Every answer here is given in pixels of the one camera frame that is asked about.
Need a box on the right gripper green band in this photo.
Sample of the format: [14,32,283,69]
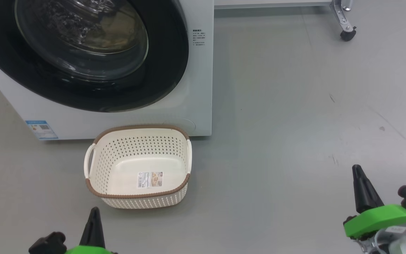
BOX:
[344,164,406,239]

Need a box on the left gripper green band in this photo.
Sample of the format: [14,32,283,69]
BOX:
[66,207,117,254]

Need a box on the washing machine door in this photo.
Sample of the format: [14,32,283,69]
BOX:
[0,0,190,113]

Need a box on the cream garment with blue cuff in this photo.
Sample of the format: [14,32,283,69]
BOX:
[90,19,146,52]

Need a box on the white front-load washing machine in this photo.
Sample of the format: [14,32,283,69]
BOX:
[0,0,215,141]

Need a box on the cream perforated laundry basket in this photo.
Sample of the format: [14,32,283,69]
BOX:
[84,124,192,210]

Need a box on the paper product label in basket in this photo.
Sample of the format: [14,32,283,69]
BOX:
[137,171,164,189]

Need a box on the blue energy label sticker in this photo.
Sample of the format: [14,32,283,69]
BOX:
[25,120,59,141]

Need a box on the metal frame leg with caster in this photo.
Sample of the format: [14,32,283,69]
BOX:
[330,0,357,42]

